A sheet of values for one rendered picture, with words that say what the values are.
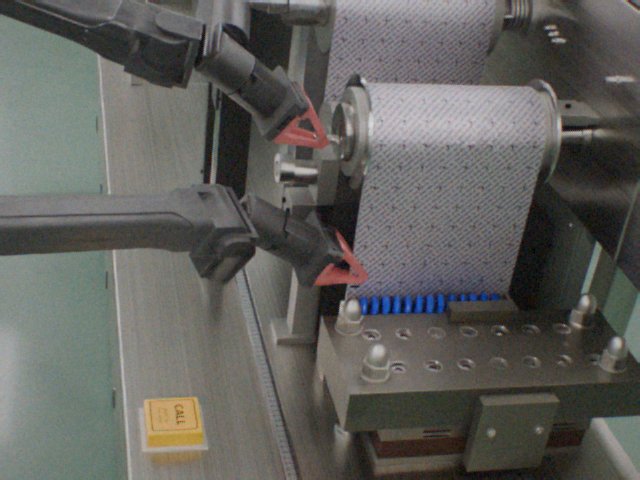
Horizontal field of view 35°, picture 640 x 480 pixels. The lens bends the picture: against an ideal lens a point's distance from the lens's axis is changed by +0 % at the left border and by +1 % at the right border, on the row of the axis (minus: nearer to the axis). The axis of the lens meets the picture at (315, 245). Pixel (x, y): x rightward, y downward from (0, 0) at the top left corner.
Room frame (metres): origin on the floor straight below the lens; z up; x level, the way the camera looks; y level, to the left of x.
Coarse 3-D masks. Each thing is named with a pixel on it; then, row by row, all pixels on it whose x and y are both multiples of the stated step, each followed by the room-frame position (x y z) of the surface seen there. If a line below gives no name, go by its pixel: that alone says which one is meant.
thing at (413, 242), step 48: (384, 192) 1.16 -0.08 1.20; (432, 192) 1.17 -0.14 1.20; (480, 192) 1.19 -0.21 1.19; (528, 192) 1.21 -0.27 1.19; (384, 240) 1.16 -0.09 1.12; (432, 240) 1.18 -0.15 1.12; (480, 240) 1.19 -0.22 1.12; (384, 288) 1.16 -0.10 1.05; (432, 288) 1.18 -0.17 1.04; (480, 288) 1.20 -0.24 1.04
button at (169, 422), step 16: (144, 400) 1.01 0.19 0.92; (160, 400) 1.01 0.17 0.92; (176, 400) 1.02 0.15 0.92; (192, 400) 1.02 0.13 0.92; (144, 416) 1.00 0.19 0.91; (160, 416) 0.98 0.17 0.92; (176, 416) 0.99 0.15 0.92; (192, 416) 0.99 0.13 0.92; (160, 432) 0.95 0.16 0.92; (176, 432) 0.96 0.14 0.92; (192, 432) 0.96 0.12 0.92
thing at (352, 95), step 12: (348, 96) 1.22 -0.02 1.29; (360, 96) 1.19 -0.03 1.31; (540, 96) 1.27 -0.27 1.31; (360, 108) 1.17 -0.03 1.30; (360, 120) 1.16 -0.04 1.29; (360, 132) 1.15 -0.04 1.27; (360, 144) 1.15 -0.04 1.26; (360, 156) 1.15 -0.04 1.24; (348, 168) 1.18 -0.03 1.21; (540, 168) 1.22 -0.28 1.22
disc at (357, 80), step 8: (352, 80) 1.24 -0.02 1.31; (360, 80) 1.21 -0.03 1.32; (360, 88) 1.20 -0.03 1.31; (368, 96) 1.17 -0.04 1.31; (368, 104) 1.16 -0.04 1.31; (368, 112) 1.16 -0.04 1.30; (368, 120) 1.15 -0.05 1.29; (368, 128) 1.15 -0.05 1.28; (368, 136) 1.14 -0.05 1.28; (368, 144) 1.14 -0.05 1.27; (368, 152) 1.14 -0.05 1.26; (368, 160) 1.14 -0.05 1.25; (360, 168) 1.15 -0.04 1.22; (344, 176) 1.22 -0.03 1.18; (352, 176) 1.18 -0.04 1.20; (360, 176) 1.15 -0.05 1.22; (352, 184) 1.18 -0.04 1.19; (360, 184) 1.15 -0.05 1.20
